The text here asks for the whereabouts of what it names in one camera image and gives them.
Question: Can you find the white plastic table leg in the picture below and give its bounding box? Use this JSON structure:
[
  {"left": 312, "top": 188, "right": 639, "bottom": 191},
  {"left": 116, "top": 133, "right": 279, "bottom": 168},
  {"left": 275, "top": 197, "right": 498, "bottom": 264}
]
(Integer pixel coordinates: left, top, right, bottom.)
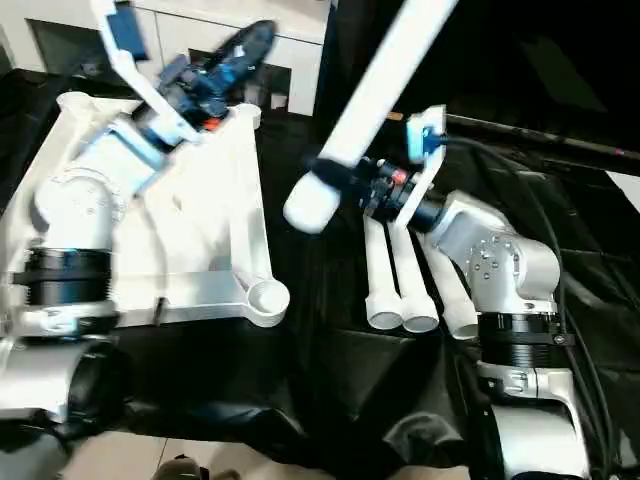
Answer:
[
  {"left": 282, "top": 0, "right": 461, "bottom": 236},
  {"left": 364, "top": 217, "right": 404, "bottom": 331},
  {"left": 394, "top": 224, "right": 441, "bottom": 334},
  {"left": 424, "top": 234, "right": 481, "bottom": 341}
]

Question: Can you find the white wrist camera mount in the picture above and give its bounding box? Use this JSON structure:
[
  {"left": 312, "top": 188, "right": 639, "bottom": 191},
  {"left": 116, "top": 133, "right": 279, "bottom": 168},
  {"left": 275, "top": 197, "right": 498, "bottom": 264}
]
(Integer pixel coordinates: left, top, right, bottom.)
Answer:
[
  {"left": 92, "top": 0, "right": 206, "bottom": 151},
  {"left": 394, "top": 104, "right": 447, "bottom": 229}
]

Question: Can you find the dark long rod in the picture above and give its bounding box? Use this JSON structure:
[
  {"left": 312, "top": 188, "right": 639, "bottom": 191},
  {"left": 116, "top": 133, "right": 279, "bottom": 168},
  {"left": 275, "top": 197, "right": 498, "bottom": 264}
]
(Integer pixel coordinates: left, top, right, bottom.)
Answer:
[{"left": 444, "top": 113, "right": 640, "bottom": 164}]

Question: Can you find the white glass door cabinet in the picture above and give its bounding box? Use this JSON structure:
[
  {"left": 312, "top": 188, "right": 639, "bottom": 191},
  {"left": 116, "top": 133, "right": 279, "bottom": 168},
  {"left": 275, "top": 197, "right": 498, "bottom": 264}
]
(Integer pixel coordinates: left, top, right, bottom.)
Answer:
[{"left": 0, "top": 0, "right": 329, "bottom": 116}]

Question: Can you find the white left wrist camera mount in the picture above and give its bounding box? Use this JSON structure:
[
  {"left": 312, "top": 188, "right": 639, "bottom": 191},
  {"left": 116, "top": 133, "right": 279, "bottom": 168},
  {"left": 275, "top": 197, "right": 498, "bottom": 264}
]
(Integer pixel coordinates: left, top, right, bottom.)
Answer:
[{"left": 92, "top": 0, "right": 206, "bottom": 151}]

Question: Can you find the white plastic table top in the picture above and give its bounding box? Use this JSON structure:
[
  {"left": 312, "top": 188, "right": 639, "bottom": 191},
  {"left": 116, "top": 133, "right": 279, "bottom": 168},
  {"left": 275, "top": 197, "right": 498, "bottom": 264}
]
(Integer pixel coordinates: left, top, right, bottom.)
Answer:
[{"left": 0, "top": 89, "right": 291, "bottom": 329}]

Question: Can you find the black robot foot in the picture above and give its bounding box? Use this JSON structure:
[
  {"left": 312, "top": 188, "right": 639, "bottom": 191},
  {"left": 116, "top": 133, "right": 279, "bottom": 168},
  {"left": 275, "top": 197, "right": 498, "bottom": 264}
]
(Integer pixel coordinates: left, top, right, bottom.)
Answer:
[{"left": 159, "top": 453, "right": 236, "bottom": 480}]

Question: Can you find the black work mat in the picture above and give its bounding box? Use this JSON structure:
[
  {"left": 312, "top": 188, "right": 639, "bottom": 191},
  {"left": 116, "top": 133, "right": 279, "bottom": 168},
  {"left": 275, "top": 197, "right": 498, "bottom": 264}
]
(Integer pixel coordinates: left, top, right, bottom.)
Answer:
[{"left": 0, "top": 67, "right": 640, "bottom": 474}]

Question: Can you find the white flat board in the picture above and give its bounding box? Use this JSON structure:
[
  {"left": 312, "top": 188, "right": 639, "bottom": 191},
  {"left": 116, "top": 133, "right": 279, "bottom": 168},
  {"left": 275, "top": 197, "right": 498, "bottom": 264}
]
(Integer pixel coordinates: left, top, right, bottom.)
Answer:
[{"left": 604, "top": 169, "right": 640, "bottom": 191}]

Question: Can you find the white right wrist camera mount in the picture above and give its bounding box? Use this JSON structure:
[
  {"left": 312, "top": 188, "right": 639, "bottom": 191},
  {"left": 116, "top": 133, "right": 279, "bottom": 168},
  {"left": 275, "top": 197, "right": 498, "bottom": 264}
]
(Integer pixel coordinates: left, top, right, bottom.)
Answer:
[{"left": 394, "top": 104, "right": 447, "bottom": 229}]

